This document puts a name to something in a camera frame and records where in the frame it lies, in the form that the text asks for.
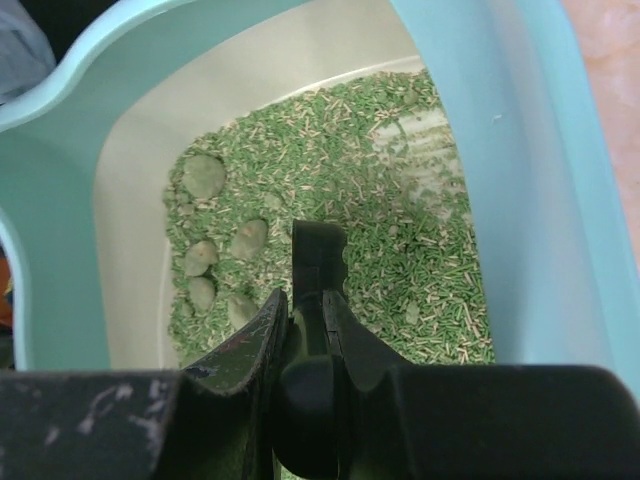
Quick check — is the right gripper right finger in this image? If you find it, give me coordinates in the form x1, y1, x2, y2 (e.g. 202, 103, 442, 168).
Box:
323, 290, 415, 479

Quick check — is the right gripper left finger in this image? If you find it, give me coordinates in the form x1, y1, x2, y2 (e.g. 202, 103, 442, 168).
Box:
183, 289, 289, 479

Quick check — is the black litter scoop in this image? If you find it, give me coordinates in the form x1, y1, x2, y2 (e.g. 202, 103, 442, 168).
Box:
270, 220, 347, 479

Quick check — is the teal litter box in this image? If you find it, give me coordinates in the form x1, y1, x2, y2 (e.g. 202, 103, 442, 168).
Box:
1, 1, 639, 386

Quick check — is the green cat litter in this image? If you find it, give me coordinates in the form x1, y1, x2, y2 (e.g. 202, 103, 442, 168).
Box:
163, 70, 495, 365

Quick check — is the blue trash bag liner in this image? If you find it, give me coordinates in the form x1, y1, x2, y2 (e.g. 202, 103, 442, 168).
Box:
0, 0, 56, 105

